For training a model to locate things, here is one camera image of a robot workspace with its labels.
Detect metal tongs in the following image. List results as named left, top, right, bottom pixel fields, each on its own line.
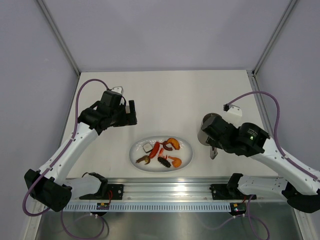
left=209, top=146, right=218, bottom=160

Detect fried orange tempura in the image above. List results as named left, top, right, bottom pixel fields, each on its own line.
left=166, top=137, right=181, bottom=150

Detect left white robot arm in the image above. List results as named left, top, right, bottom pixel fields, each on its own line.
left=24, top=86, right=138, bottom=212

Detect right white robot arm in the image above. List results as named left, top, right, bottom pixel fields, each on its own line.
left=199, top=115, right=320, bottom=213

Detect grey cylindrical lunch container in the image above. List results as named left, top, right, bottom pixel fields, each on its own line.
left=197, top=112, right=222, bottom=146

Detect black and white sushi piece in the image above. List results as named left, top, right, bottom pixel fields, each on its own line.
left=142, top=143, right=153, bottom=153

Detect white oval plate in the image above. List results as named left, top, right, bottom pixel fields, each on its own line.
left=129, top=135, right=194, bottom=173

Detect red sausage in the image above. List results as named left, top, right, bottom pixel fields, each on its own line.
left=149, top=141, right=161, bottom=159

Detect brown shrimp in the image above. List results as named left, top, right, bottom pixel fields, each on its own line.
left=135, top=155, right=151, bottom=165

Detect red white crab stick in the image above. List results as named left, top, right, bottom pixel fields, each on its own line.
left=158, top=147, right=165, bottom=158

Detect black sea cucumber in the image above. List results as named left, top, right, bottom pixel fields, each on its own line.
left=157, top=156, right=172, bottom=168

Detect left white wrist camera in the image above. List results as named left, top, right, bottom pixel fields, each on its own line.
left=111, top=86, right=124, bottom=95

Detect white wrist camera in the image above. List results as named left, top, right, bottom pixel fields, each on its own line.
left=223, top=104, right=243, bottom=126
left=111, top=86, right=124, bottom=95

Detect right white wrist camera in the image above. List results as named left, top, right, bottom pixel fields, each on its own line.
left=223, top=104, right=243, bottom=126

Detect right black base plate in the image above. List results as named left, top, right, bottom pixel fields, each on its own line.
left=209, top=184, right=250, bottom=201

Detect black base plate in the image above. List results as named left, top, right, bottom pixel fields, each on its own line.
left=209, top=184, right=250, bottom=201
left=79, top=184, right=124, bottom=200

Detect aluminium mounting rail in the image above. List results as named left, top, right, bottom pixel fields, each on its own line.
left=64, top=175, right=293, bottom=202

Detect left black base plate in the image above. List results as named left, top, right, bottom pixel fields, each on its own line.
left=79, top=184, right=124, bottom=200

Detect slotted cable duct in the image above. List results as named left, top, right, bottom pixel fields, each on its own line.
left=64, top=201, right=247, bottom=213

